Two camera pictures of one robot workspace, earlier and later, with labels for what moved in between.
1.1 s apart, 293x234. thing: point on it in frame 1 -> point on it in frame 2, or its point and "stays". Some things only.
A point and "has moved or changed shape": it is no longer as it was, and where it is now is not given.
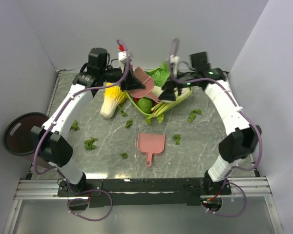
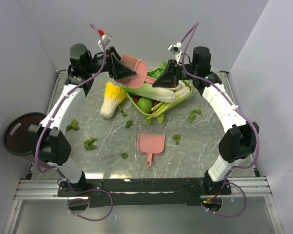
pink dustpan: [150, 143] stays
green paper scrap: [89, 143] stays
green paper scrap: [193, 115] stays
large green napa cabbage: [157, 89] -> [147, 91]
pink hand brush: [147, 82] has moved or changed shape
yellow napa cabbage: [113, 96] stays
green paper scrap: [74, 126] stays
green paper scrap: [129, 123] stays
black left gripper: [131, 82] -> [117, 69]
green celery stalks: [158, 111] stays
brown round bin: [17, 138] stays
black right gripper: [168, 93] -> [170, 77]
